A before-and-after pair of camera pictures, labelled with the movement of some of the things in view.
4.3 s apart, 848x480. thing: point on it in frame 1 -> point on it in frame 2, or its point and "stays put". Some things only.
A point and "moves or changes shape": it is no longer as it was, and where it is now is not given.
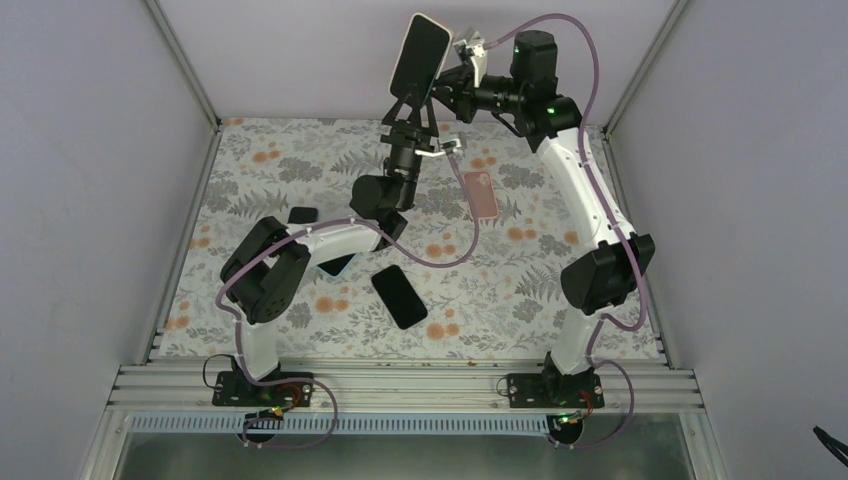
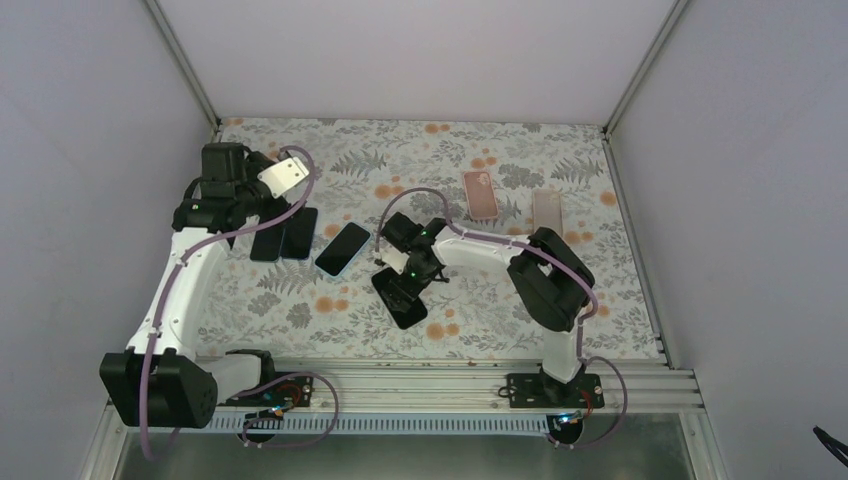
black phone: (420, 58) moves or changes shape
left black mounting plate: (236, 389) stays put
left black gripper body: (397, 139) -> (247, 195)
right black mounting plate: (551, 390) stays put
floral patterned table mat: (476, 272) stays put
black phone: (399, 296) stays put
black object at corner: (836, 447) stays put
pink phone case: (482, 194) stays put
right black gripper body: (467, 110) -> (422, 277)
